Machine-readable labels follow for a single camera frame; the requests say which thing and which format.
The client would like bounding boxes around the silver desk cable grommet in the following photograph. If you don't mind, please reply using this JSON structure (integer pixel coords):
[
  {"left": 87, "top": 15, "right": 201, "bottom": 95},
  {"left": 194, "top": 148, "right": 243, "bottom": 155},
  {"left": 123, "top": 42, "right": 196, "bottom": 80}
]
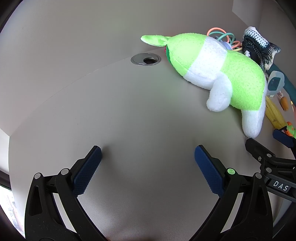
[{"left": 130, "top": 53, "right": 161, "bottom": 67}]

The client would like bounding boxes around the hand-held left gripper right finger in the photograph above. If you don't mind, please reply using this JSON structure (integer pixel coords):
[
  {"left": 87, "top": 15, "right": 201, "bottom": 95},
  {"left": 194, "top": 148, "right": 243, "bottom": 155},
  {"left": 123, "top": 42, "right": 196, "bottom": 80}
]
[{"left": 190, "top": 145, "right": 274, "bottom": 241}]

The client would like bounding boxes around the window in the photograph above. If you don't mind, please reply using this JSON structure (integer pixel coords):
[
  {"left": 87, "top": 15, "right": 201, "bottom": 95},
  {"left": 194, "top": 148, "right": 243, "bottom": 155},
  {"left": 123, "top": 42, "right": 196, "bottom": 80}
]
[{"left": 0, "top": 184, "right": 23, "bottom": 234}]

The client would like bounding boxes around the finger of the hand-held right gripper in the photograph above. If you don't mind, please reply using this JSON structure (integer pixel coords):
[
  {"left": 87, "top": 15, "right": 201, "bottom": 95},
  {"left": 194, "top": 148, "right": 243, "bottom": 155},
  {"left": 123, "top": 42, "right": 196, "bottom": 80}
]
[
  {"left": 272, "top": 128, "right": 296, "bottom": 149},
  {"left": 245, "top": 138, "right": 296, "bottom": 179}
]

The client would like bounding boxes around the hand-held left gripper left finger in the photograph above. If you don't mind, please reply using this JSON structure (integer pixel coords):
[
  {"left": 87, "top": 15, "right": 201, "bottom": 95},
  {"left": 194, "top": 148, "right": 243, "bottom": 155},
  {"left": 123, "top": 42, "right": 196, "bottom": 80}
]
[{"left": 24, "top": 146, "right": 109, "bottom": 241}]

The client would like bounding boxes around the green and white plush toy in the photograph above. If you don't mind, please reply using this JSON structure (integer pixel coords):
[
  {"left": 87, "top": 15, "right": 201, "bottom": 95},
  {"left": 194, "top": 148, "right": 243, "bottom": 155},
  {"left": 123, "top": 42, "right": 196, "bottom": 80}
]
[{"left": 141, "top": 32, "right": 267, "bottom": 139}]

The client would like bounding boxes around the pale blue small device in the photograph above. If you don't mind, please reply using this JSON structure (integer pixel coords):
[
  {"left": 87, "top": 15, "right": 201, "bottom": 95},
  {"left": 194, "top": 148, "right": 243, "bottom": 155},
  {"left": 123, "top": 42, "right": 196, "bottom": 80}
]
[{"left": 266, "top": 70, "right": 284, "bottom": 97}]

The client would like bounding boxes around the teal pillow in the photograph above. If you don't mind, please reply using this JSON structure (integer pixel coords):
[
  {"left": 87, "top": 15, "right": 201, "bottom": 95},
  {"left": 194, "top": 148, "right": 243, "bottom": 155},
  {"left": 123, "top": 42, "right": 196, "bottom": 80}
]
[{"left": 269, "top": 62, "right": 296, "bottom": 105}]

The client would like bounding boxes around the green and orange small toy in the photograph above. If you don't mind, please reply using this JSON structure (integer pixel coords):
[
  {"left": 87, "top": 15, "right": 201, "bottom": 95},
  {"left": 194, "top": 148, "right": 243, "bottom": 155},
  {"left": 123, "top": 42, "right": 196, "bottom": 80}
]
[{"left": 282, "top": 121, "right": 296, "bottom": 139}]

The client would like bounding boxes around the yellow banana toy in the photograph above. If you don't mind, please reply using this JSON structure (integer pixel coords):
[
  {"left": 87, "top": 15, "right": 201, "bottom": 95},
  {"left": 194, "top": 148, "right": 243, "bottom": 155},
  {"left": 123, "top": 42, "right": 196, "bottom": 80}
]
[{"left": 264, "top": 95, "right": 287, "bottom": 129}]

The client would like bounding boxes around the colourful ring rattle toy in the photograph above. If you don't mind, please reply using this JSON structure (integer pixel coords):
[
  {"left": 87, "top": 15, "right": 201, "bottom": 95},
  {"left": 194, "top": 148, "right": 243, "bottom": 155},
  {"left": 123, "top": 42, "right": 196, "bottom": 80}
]
[{"left": 206, "top": 27, "right": 242, "bottom": 50}]

